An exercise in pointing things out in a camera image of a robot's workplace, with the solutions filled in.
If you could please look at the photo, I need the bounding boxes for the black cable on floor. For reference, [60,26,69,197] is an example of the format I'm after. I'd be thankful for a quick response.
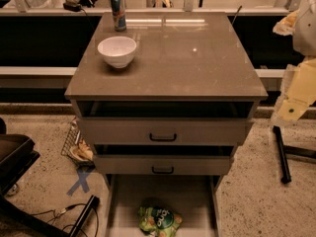
[29,202,100,237]

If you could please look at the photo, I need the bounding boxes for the top grey drawer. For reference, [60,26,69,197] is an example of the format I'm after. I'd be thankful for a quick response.
[78,102,253,145]

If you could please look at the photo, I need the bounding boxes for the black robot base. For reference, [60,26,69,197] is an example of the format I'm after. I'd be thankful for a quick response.
[0,118,68,237]

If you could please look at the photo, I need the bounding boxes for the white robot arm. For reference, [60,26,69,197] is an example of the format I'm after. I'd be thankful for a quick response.
[271,0,316,126]

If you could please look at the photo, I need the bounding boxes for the blue tape cross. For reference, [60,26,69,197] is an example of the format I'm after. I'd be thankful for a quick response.
[67,166,95,197]

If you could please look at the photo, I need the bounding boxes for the grey drawer cabinet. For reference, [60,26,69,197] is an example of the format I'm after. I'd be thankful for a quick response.
[66,12,267,237]

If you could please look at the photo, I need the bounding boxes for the black stand leg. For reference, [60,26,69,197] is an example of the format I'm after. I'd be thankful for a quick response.
[273,126,316,185]

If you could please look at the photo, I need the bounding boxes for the black power adapter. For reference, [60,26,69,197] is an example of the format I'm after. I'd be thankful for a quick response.
[63,1,82,12]

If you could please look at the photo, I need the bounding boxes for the grey drawer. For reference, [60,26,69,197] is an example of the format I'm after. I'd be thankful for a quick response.
[94,145,235,175]
[78,102,253,145]

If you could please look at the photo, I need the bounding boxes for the middle grey drawer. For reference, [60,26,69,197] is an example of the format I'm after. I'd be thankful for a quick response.
[94,145,235,175]

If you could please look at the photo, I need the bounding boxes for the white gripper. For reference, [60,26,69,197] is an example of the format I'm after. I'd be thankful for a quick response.
[271,10,316,126]

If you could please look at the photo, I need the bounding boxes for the blue silver drink can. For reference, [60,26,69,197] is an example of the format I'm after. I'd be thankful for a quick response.
[110,0,126,32]

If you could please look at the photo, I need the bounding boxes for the white ceramic bowl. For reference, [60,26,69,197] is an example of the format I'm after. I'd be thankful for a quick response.
[98,37,137,68]

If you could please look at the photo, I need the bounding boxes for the green rice chip bag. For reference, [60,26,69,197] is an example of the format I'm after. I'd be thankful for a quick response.
[138,206,183,237]

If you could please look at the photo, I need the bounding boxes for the black bar left floor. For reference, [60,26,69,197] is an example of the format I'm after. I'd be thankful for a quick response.
[68,196,100,237]

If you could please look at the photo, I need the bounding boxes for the wire basket with items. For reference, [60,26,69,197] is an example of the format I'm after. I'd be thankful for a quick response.
[61,118,94,167]

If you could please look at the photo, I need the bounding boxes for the bottom open drawer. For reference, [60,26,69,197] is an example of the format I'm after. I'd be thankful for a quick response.
[104,175,222,237]

